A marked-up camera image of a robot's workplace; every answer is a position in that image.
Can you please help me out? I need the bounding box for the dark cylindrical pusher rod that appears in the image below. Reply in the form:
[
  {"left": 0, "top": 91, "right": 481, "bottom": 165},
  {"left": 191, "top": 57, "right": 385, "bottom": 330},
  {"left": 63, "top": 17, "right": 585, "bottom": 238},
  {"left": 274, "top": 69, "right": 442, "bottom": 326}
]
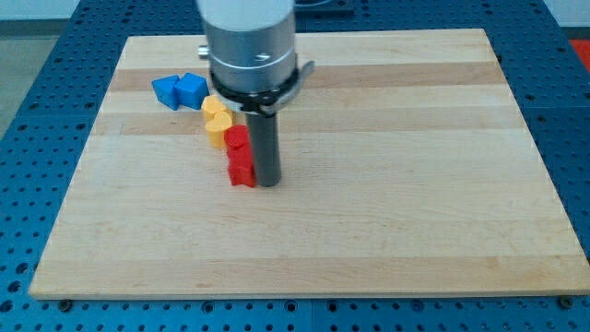
[{"left": 246, "top": 114, "right": 281, "bottom": 187}]

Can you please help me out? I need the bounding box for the red circle block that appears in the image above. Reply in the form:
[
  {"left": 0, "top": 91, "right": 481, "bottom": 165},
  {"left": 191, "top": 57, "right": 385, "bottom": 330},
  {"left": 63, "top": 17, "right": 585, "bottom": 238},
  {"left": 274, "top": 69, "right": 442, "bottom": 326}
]
[{"left": 224, "top": 124, "right": 249, "bottom": 150}]

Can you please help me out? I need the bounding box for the yellow heart block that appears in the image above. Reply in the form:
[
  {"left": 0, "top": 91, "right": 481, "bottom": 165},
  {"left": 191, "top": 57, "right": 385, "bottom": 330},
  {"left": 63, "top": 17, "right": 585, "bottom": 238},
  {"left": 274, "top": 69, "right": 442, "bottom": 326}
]
[{"left": 206, "top": 112, "right": 233, "bottom": 148}]

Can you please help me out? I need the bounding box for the red star block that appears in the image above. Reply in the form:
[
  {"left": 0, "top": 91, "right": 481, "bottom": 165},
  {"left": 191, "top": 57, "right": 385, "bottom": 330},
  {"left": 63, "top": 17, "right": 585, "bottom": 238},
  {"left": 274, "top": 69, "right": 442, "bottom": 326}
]
[{"left": 227, "top": 145, "right": 256, "bottom": 187}]

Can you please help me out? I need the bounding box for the blue cube block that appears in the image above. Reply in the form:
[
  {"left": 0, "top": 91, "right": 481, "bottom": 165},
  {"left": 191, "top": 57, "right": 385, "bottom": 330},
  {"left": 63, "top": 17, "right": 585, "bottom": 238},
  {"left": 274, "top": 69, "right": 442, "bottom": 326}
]
[{"left": 174, "top": 72, "right": 209, "bottom": 110}]

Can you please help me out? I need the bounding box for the blue triangle block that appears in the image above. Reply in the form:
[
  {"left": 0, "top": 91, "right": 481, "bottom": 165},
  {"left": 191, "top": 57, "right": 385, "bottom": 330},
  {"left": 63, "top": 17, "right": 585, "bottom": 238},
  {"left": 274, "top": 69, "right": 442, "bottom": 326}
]
[{"left": 151, "top": 75, "right": 180, "bottom": 111}]

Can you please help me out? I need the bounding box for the wooden board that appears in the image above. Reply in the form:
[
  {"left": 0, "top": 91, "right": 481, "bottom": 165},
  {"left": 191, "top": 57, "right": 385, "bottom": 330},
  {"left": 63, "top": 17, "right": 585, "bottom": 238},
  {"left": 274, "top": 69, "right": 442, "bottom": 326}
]
[{"left": 29, "top": 29, "right": 589, "bottom": 300}]

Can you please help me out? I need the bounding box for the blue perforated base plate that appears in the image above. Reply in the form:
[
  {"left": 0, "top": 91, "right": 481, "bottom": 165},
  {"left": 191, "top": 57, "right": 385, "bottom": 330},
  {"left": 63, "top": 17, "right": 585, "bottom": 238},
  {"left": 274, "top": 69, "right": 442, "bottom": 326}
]
[{"left": 1, "top": 0, "right": 589, "bottom": 331}]

